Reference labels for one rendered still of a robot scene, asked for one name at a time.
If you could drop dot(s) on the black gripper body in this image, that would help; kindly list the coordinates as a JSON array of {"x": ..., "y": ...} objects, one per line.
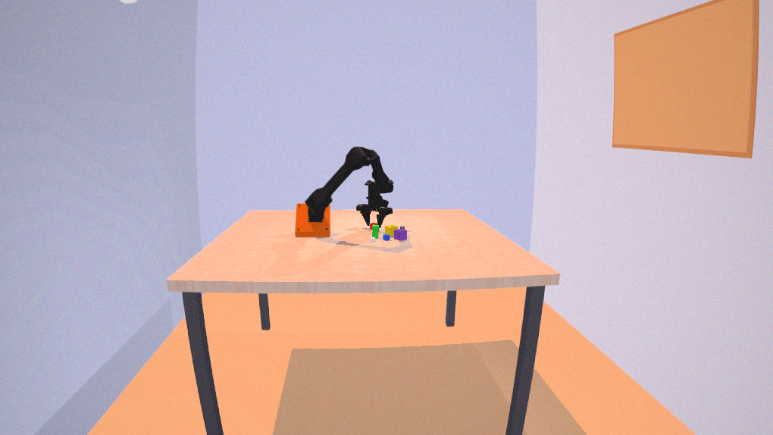
[{"x": 374, "y": 203}]

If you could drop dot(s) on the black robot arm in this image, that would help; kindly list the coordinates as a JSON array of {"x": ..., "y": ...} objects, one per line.
[{"x": 357, "y": 157}]

